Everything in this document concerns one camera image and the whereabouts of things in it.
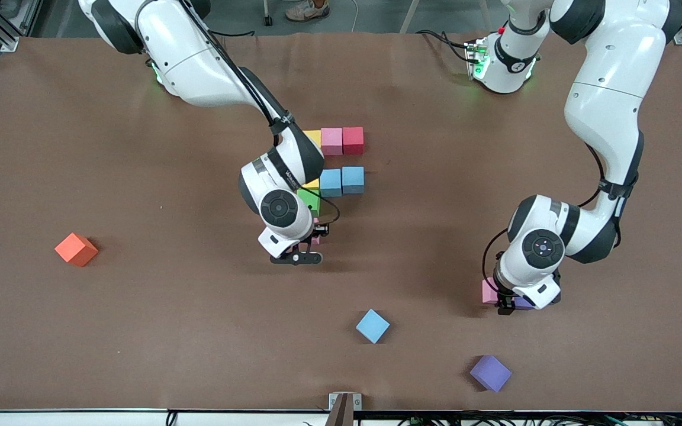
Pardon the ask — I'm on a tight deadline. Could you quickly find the green foam block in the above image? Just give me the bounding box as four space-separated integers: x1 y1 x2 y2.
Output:
297 188 321 217

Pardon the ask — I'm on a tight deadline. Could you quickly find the blue foam block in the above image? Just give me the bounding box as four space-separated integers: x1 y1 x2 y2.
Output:
356 308 391 344
319 169 343 198
341 166 365 195

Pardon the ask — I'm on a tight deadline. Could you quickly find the red foam block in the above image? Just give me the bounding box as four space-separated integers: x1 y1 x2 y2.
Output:
342 126 365 156

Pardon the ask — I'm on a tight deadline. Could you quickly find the brown table mat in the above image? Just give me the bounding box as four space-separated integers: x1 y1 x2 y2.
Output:
0 31 682 413

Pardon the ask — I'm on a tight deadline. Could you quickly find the orange foam block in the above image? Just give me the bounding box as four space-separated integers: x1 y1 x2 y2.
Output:
54 232 99 267

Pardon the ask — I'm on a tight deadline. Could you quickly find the grey sneaker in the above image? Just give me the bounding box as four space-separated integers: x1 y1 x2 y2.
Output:
287 0 331 22

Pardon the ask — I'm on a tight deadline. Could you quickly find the grey metal stand leg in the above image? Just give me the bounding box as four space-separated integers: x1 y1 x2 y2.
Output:
397 0 422 34

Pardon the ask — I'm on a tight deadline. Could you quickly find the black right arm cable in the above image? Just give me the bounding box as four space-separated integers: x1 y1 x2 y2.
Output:
178 0 342 227

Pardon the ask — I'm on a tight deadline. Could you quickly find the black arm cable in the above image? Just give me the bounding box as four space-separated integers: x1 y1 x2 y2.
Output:
482 24 641 291
178 0 342 227

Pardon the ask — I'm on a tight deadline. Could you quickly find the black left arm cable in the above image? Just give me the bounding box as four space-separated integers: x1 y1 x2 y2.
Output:
482 24 641 291

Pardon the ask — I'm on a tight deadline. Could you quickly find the metal bracket at table edge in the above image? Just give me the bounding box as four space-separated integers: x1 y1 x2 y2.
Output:
328 392 363 426

